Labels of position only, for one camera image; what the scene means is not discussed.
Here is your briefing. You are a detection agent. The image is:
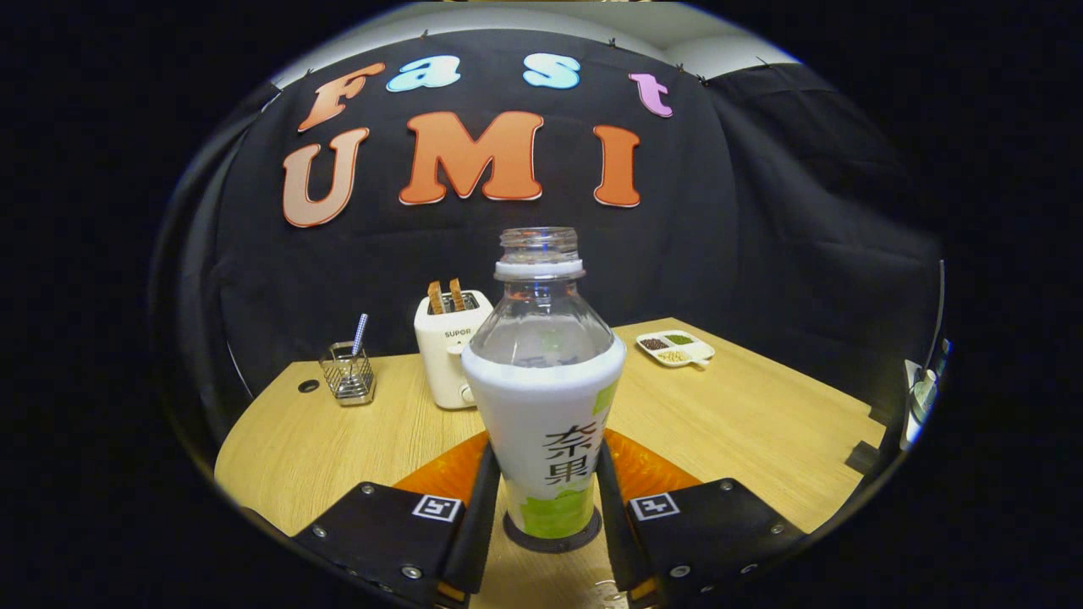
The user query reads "black backdrop cloth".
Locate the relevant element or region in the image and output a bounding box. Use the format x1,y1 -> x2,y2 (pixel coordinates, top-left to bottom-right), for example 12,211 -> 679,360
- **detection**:
152,30 -> 944,441

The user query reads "white grey device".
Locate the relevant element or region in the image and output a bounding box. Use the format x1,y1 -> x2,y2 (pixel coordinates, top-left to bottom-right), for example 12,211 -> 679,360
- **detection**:
899,338 -> 953,449

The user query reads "white divided dish with beans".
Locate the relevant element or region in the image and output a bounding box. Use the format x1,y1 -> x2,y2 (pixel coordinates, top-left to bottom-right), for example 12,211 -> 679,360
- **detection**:
636,330 -> 716,369

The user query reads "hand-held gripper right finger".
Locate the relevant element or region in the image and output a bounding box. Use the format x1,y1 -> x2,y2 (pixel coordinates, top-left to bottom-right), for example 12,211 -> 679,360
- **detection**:
595,430 -> 809,609

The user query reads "dark brown round coaster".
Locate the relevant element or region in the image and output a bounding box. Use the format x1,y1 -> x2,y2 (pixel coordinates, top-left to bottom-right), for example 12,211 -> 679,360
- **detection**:
503,506 -> 603,554

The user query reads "wire mesh utensil holder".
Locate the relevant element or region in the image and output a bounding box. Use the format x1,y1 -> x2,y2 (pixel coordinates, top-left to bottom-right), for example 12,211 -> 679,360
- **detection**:
319,341 -> 377,407

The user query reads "wooden table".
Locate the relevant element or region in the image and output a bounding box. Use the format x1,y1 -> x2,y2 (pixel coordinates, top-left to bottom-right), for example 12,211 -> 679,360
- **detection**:
213,317 -> 888,609

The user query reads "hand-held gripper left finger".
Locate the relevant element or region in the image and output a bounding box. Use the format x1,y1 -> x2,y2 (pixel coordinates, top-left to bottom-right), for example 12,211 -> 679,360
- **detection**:
292,431 -> 502,608

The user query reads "white toaster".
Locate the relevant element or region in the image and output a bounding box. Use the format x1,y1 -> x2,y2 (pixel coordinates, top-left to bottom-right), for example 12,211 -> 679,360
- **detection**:
414,290 -> 494,411

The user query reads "white green label juice bottle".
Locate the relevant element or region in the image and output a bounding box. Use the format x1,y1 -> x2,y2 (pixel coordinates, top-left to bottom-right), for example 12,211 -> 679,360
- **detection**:
461,227 -> 627,540

